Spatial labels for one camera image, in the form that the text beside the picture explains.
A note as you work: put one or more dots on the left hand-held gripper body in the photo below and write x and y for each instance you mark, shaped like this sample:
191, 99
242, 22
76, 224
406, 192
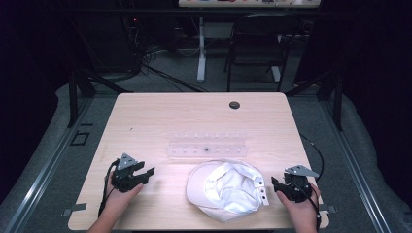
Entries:
124, 176

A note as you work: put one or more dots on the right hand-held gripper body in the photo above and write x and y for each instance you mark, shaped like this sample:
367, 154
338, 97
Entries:
297, 186

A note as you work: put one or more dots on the white cap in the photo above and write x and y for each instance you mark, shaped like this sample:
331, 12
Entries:
226, 191

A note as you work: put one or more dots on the person's left hand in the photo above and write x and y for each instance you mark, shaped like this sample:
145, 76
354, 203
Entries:
120, 199

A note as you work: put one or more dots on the person's right hand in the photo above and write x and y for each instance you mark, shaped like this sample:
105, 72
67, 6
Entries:
301, 212

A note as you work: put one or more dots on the grey tape strip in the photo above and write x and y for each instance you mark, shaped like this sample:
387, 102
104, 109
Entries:
329, 209
75, 208

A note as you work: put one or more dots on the black tape square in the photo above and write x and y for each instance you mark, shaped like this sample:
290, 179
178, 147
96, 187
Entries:
79, 138

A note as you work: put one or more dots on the clear plastic rack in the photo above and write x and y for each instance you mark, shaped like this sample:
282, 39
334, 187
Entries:
207, 146

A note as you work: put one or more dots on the dark round table grommet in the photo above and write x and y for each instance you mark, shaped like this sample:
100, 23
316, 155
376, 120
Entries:
234, 105

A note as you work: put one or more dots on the black metal stand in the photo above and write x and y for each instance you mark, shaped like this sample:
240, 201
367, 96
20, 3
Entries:
337, 97
74, 97

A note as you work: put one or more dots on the white desk leg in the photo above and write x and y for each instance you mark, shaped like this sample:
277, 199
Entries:
201, 58

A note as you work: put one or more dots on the black chair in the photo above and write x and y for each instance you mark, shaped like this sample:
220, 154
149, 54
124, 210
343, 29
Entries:
259, 42

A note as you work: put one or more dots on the aluminium floor rail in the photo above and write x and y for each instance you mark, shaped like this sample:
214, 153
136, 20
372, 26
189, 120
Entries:
356, 168
45, 168

